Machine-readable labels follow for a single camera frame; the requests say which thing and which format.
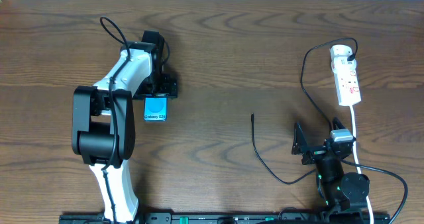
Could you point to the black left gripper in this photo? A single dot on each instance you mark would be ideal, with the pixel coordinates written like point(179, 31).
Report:
point(170, 88)

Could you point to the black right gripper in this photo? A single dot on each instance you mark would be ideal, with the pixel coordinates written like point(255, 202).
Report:
point(300, 147)

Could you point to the blue Galaxy smartphone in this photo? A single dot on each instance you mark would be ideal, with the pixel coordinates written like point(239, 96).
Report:
point(155, 109)

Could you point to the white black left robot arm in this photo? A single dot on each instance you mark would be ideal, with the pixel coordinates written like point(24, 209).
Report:
point(103, 128)

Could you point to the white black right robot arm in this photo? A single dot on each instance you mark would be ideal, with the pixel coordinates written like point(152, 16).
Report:
point(342, 191)

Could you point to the white power strip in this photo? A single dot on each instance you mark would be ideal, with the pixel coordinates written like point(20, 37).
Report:
point(346, 79)

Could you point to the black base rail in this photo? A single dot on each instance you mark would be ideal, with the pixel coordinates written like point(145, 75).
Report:
point(290, 216)

